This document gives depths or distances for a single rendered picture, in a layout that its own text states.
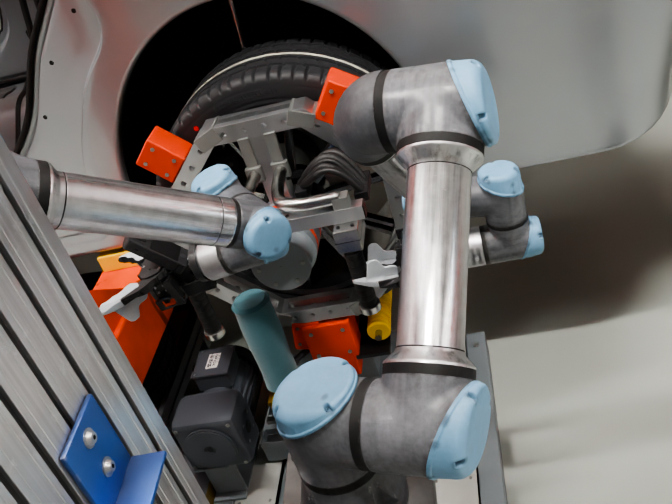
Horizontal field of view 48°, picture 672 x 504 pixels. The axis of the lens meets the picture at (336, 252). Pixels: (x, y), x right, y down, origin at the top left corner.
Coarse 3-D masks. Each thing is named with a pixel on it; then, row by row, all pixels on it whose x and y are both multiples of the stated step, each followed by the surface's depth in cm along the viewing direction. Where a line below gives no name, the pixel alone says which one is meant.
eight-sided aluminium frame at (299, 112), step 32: (224, 128) 156; (256, 128) 155; (288, 128) 155; (320, 128) 154; (192, 160) 161; (224, 288) 180; (256, 288) 185; (352, 288) 183; (384, 288) 176; (288, 320) 183; (320, 320) 183
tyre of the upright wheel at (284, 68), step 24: (264, 48) 172; (288, 48) 169; (312, 48) 169; (336, 48) 172; (216, 72) 173; (240, 72) 162; (264, 72) 159; (288, 72) 158; (312, 72) 158; (360, 72) 166; (192, 96) 173; (216, 96) 161; (240, 96) 160; (264, 96) 160; (288, 96) 160; (312, 96) 159; (192, 120) 165; (192, 144) 168; (264, 288) 190
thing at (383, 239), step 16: (288, 144) 168; (208, 160) 187; (288, 160) 171; (256, 192) 176; (320, 192) 179; (384, 208) 198; (368, 224) 179; (384, 224) 178; (320, 240) 207; (368, 240) 194; (384, 240) 184; (320, 256) 200; (336, 256) 198; (240, 272) 188; (320, 272) 194; (336, 272) 192; (272, 288) 189; (304, 288) 189; (320, 288) 188; (336, 288) 188
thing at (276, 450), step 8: (272, 392) 228; (272, 400) 225; (272, 416) 219; (272, 424) 218; (264, 432) 216; (272, 432) 218; (264, 440) 215; (272, 440) 216; (280, 440) 212; (264, 448) 214; (272, 448) 214; (280, 448) 213; (272, 456) 216; (280, 456) 215
